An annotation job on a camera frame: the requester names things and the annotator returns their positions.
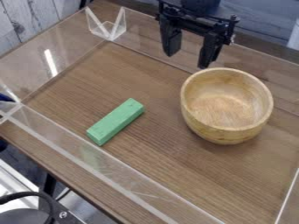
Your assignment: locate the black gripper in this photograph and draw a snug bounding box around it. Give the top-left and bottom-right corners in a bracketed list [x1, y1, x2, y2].
[157, 0, 239, 69]

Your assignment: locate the green rectangular block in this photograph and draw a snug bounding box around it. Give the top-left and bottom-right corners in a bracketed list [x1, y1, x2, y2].
[87, 98, 146, 146]

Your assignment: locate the light wooden bowl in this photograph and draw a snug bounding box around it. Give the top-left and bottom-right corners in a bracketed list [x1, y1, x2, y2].
[181, 67, 274, 144]

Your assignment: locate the clear acrylic corner bracket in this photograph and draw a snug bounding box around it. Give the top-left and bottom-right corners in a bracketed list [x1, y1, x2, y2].
[86, 7, 127, 41]

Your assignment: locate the clear acrylic front wall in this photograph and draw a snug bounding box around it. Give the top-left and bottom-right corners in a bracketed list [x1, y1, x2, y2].
[0, 87, 225, 224]

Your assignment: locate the black table leg bracket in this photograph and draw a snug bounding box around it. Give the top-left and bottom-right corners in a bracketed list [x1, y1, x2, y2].
[39, 174, 87, 224]

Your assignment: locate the black cable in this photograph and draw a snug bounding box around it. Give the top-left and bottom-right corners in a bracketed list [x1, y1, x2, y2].
[0, 191, 61, 224]

